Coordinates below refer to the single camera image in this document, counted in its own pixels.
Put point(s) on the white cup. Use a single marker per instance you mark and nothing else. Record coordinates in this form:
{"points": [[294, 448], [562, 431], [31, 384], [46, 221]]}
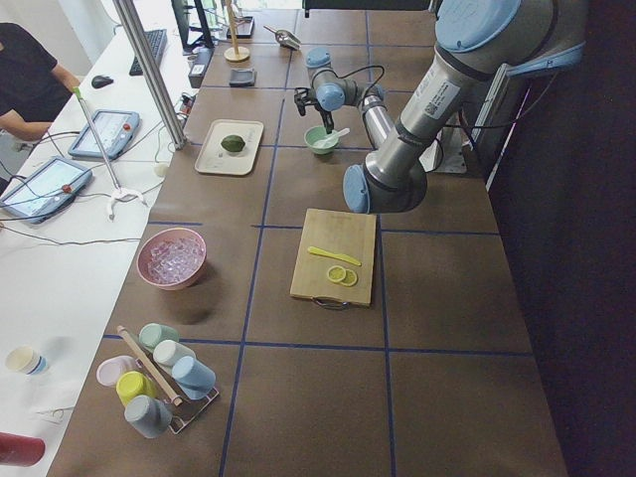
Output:
{"points": [[168, 352]]}

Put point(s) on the metal scoop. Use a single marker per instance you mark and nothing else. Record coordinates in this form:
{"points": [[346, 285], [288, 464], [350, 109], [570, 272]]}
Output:
{"points": [[284, 38]]}

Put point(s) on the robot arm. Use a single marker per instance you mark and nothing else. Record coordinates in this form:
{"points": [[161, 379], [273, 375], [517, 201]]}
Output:
{"points": [[473, 39]]}

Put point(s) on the yellow plastic knife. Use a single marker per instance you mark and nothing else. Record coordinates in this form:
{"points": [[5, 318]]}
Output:
{"points": [[335, 255]]}

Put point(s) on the black frame tray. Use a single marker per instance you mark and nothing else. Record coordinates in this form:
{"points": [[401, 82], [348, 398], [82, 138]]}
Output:
{"points": [[244, 27]]}

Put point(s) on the white stand with rod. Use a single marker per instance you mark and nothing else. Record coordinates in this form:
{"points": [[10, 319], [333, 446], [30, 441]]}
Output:
{"points": [[119, 193]]}

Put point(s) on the green bowl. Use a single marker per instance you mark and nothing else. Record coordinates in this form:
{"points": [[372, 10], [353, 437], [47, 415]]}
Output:
{"points": [[313, 134]]}

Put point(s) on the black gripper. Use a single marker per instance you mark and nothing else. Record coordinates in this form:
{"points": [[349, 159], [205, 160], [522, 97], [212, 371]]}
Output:
{"points": [[325, 118]]}

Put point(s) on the paper cup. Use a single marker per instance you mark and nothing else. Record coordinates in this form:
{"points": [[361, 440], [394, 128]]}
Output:
{"points": [[26, 360]]}

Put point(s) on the teach pendant tablet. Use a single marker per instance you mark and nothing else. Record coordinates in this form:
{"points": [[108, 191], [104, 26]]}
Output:
{"points": [[115, 130], [47, 191]]}

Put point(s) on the black computer mouse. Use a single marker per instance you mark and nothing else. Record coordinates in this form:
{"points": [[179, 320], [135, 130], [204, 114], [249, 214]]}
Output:
{"points": [[101, 81]]}

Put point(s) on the lower lemon slice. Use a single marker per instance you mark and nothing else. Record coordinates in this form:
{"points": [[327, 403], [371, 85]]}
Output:
{"points": [[350, 278]]}

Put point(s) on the seated person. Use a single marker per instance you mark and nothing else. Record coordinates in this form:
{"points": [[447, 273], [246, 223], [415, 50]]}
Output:
{"points": [[35, 87]]}

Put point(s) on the aluminium frame post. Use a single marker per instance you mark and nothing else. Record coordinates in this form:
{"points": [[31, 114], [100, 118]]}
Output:
{"points": [[133, 28]]}

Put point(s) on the far teach pendant tablet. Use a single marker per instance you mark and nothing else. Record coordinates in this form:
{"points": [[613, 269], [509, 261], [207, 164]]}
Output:
{"points": [[115, 130]]}

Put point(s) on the white plastic spoon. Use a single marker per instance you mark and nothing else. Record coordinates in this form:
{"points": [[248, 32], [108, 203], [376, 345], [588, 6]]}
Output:
{"points": [[331, 139]]}

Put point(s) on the metal cutting board handle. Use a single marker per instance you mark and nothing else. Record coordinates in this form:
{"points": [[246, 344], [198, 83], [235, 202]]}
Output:
{"points": [[330, 304]]}

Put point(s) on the white wire cup rack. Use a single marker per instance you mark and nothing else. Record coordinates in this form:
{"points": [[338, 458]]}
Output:
{"points": [[186, 413]]}

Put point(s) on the light blue cup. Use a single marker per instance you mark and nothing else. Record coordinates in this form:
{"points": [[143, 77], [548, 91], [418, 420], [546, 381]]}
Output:
{"points": [[193, 377]]}

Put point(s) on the pink cup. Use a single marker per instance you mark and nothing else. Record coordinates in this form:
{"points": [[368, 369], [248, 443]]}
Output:
{"points": [[110, 370]]}

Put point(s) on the grey cup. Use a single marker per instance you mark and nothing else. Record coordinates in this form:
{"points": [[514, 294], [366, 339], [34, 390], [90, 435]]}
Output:
{"points": [[148, 415]]}

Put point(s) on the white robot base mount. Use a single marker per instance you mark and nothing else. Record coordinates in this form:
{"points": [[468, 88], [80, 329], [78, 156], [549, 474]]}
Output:
{"points": [[450, 149]]}

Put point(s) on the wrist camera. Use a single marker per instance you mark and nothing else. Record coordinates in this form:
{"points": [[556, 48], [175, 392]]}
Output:
{"points": [[303, 98]]}

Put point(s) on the green avocado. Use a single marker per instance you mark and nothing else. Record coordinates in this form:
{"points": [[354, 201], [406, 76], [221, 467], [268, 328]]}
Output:
{"points": [[233, 143]]}

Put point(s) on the green cup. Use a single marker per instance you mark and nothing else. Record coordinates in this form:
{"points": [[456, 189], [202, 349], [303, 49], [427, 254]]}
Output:
{"points": [[152, 334]]}

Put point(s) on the red bottle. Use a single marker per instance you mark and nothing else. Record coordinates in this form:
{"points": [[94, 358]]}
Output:
{"points": [[20, 450]]}

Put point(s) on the pink bowl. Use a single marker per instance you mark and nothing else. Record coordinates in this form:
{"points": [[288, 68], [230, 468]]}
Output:
{"points": [[170, 234]]}

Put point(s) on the yellow cup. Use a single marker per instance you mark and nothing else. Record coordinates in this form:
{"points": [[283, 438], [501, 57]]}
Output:
{"points": [[133, 384]]}

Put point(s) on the clear ice cubes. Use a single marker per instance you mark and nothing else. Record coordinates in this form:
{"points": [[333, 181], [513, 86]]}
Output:
{"points": [[173, 261]]}

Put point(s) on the wooden rack handle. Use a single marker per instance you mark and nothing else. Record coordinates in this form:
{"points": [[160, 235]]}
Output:
{"points": [[166, 385]]}

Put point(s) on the white rabbit tray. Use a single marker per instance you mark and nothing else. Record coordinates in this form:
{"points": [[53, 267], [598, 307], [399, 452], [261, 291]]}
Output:
{"points": [[213, 159]]}

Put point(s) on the grey folded cloth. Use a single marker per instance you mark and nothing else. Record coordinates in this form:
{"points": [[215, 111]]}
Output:
{"points": [[242, 77]]}

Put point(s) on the near teach pendant tablet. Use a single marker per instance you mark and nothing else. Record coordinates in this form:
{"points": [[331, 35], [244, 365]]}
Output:
{"points": [[47, 191]]}

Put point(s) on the bamboo cutting board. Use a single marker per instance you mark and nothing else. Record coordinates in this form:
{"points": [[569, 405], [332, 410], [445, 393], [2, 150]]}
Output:
{"points": [[349, 233]]}

